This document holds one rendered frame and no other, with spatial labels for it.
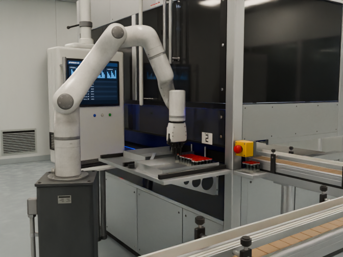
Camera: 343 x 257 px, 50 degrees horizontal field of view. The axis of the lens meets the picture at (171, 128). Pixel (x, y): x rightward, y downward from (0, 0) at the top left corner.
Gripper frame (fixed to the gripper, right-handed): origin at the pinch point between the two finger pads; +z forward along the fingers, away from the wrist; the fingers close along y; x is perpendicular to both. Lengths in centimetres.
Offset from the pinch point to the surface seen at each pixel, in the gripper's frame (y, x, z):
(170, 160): -2.1, -9.4, 6.3
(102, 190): 2, -91, 41
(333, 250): 29, 105, 6
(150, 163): 10.2, -9.3, 6.6
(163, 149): -20.2, -43.6, 6.3
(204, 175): -0.9, 21.1, 8.5
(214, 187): -16.1, 11.2, 19.2
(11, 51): -27, -534, -101
